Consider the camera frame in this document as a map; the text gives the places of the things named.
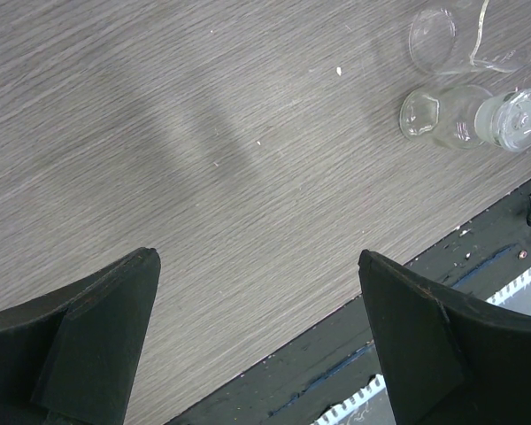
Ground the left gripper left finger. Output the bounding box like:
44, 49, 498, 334
0, 248, 161, 424

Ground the white slotted cable duct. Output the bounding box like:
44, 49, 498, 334
313, 267, 531, 425

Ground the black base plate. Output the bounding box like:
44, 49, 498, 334
170, 180, 531, 424

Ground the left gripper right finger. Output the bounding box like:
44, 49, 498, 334
358, 250, 531, 424

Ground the small glass beaker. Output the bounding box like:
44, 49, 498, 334
408, 1, 531, 75

